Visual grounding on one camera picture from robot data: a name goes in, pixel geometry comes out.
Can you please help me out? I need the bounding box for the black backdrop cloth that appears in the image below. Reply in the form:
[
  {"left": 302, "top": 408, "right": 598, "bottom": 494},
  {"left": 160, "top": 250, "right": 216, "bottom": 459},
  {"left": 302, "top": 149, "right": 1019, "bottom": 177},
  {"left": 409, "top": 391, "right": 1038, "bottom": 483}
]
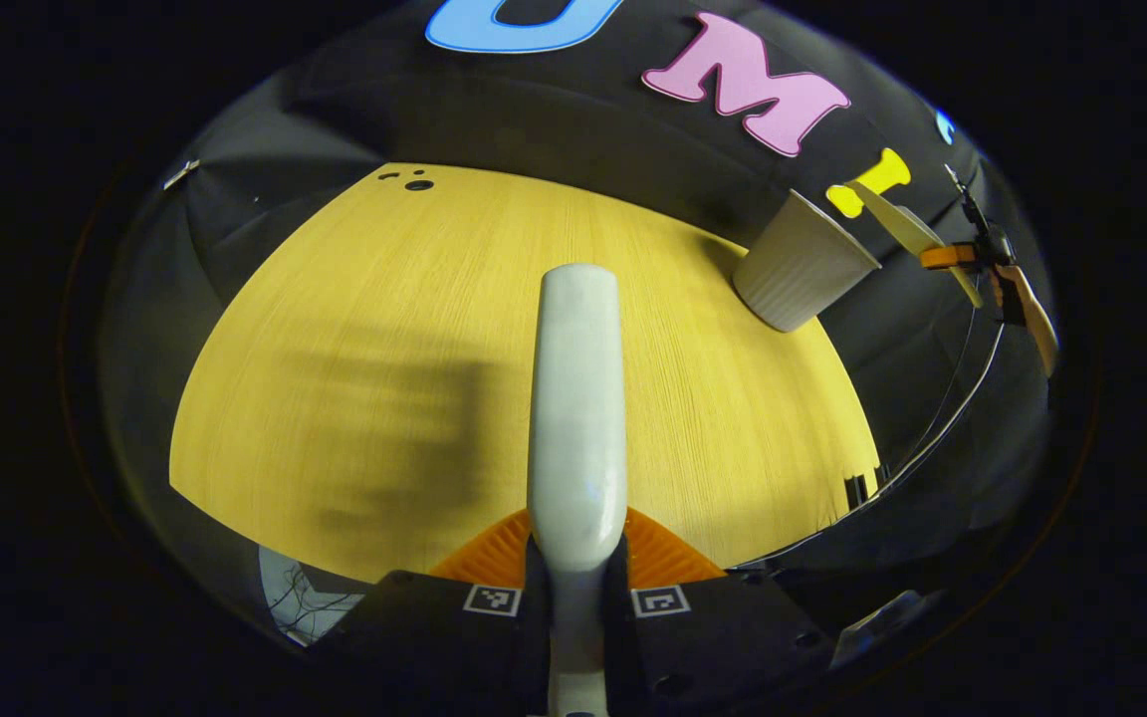
[{"left": 101, "top": 0, "right": 1057, "bottom": 638}]

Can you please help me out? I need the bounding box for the black cable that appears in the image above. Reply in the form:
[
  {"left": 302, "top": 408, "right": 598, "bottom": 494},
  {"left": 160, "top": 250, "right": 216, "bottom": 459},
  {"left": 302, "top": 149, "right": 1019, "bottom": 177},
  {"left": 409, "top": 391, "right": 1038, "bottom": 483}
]
[{"left": 733, "top": 299, "right": 1008, "bottom": 574}]

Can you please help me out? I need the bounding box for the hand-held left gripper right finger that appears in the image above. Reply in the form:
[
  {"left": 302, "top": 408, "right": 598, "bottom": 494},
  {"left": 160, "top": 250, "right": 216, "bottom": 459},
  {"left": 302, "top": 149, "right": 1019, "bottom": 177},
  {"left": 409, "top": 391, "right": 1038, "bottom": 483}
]
[{"left": 601, "top": 508, "right": 833, "bottom": 713}]

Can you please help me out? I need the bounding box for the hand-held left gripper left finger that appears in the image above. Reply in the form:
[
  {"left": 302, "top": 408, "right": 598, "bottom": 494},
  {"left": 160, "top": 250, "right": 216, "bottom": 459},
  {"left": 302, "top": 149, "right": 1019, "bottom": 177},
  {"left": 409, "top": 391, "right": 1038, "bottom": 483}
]
[{"left": 315, "top": 508, "right": 550, "bottom": 713}]

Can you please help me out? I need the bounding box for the white panel with thin wires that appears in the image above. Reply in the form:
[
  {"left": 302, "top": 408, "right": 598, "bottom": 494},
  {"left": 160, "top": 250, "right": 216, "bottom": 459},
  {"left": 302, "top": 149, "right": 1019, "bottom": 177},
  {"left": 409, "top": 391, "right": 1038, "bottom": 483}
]
[{"left": 259, "top": 546, "right": 365, "bottom": 646}]

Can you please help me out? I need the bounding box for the small white broom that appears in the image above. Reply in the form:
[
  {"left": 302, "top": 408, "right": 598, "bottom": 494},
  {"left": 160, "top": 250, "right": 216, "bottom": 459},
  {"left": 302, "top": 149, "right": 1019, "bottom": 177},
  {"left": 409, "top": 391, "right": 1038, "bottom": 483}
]
[{"left": 527, "top": 263, "right": 629, "bottom": 717}]

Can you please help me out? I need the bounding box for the grey dustpan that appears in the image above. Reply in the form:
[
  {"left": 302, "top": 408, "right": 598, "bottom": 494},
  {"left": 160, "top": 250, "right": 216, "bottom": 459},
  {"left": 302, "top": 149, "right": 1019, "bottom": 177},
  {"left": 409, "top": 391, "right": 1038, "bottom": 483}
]
[{"left": 847, "top": 179, "right": 985, "bottom": 310}]

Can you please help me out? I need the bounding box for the wooden desktop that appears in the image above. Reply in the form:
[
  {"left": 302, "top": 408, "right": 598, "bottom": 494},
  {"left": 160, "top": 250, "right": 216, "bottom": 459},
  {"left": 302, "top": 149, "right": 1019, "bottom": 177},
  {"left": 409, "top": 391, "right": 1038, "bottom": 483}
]
[{"left": 168, "top": 162, "right": 881, "bottom": 584}]

